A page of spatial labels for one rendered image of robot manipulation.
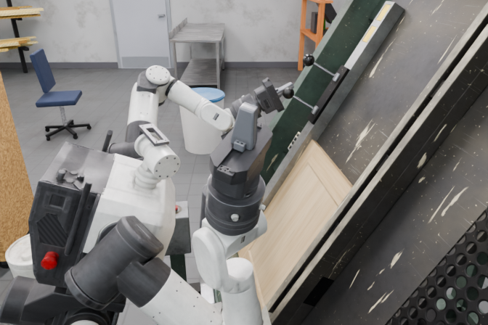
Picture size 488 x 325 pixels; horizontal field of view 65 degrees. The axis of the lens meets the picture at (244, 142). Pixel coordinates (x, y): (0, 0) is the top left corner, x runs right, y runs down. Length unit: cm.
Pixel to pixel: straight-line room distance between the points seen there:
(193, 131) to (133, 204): 320
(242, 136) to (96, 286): 40
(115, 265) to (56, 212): 22
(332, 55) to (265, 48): 648
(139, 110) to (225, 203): 70
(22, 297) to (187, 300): 51
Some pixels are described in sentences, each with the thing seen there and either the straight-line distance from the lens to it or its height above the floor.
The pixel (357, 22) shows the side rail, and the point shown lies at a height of 164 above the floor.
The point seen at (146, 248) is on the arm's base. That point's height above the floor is 135.
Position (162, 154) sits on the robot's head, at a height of 144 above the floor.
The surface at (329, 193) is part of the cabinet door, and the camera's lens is 105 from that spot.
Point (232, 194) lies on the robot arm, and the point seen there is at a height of 152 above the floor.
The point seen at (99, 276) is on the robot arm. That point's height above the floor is 131.
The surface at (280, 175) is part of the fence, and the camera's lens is 127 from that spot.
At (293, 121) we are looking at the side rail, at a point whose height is 128.
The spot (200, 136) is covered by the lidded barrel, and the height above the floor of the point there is 21.
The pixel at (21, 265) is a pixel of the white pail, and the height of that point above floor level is 36.
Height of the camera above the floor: 180
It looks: 24 degrees down
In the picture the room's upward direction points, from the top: straight up
